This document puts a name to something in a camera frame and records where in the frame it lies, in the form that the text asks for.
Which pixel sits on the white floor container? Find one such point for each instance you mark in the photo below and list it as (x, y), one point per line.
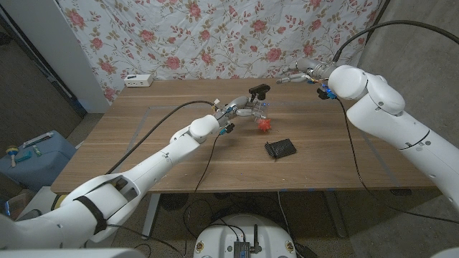
(37, 199)

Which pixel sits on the black ribbed card holder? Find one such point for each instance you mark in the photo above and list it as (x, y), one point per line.
(281, 148)

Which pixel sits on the yellow black floor item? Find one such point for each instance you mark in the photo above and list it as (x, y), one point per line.
(58, 201)

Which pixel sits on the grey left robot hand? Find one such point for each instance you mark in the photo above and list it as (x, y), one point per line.
(238, 104)

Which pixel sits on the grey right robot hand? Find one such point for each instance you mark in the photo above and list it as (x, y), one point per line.
(315, 68)

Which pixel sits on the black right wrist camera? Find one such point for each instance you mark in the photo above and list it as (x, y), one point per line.
(325, 93)

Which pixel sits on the yellow blue toy maraca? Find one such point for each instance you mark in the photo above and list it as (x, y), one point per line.
(11, 150)

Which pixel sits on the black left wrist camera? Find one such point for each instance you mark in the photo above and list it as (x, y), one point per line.
(227, 128)

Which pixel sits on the white table leg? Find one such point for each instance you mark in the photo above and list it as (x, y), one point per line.
(150, 215)

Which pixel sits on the white robot torso base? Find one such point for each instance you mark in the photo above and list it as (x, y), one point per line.
(222, 236)

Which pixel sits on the white power strip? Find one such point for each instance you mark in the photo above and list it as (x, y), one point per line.
(138, 80)

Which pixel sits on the teal plastic toy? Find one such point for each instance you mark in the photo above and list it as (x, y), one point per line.
(23, 156)

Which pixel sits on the blue storage box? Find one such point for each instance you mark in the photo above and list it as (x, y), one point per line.
(39, 168)

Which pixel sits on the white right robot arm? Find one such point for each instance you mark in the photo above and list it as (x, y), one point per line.
(394, 125)

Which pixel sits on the orange spiky stress ball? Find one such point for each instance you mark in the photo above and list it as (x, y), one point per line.
(264, 125)

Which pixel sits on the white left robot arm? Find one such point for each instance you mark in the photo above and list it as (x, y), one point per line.
(154, 161)

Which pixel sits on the black torso electronics box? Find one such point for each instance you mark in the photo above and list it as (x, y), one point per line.
(241, 249)

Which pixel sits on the floral backdrop cloth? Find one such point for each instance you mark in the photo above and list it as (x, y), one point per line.
(215, 36)

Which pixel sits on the black torso antenna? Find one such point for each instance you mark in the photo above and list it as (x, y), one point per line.
(255, 236)

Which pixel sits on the small green toy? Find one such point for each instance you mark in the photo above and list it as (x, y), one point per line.
(37, 150)

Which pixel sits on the white grey flat bar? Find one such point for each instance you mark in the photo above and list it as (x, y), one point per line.
(37, 139)

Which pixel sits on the black round floor disc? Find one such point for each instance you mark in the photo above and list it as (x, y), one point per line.
(174, 202)

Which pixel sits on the black backdrop stand pole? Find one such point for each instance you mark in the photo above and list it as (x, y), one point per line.
(376, 19)

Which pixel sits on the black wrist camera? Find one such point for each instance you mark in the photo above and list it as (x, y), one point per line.
(227, 128)
(325, 93)

